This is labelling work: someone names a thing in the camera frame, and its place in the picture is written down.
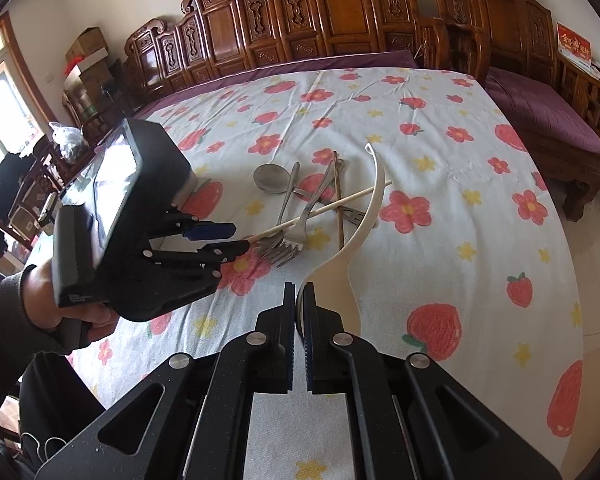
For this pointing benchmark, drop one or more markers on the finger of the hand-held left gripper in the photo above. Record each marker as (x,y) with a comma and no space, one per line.
(210,231)
(230,251)

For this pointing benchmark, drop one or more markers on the white ladle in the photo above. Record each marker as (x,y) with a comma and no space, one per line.
(340,280)

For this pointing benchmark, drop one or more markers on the stacked cardboard boxes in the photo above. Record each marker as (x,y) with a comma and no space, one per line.
(95,85)

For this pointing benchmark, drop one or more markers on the wooden dining chair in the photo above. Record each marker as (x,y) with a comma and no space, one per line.
(40,195)

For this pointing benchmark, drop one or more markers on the purple sofa cushion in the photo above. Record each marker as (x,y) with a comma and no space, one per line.
(330,60)

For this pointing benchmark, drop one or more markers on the red desk calendar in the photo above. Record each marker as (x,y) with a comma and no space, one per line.
(574,47)

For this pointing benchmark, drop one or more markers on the person's left forearm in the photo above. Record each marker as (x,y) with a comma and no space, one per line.
(5,305)

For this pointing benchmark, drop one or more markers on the brown cardboard box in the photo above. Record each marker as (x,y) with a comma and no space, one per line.
(87,42)

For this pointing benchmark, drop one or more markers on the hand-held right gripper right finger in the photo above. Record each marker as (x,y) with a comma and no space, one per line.
(307,320)

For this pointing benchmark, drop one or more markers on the person's left hand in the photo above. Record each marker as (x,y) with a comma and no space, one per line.
(42,295)

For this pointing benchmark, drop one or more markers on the carved wooden sofa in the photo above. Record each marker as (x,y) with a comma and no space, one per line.
(280,15)

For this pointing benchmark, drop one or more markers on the purple armchair cushion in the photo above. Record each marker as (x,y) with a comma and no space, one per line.
(540,110)

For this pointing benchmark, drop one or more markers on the person's dark clothing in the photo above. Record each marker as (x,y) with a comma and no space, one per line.
(55,400)

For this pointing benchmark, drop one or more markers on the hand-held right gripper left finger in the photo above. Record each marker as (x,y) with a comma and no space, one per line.
(291,320)

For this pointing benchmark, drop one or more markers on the wooden framed sliding door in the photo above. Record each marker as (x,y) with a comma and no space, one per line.
(0,85)

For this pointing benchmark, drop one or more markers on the clear plastic bag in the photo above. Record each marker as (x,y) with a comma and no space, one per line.
(65,140)

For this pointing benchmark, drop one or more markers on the floral tablecloth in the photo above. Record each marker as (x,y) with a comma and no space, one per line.
(430,260)

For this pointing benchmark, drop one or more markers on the carved wooden armchair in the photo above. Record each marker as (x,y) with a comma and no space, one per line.
(510,15)

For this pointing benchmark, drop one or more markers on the black clothing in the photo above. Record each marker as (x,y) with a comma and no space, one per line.
(5,195)

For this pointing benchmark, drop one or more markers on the light wooden chopstick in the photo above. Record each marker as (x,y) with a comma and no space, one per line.
(330,206)

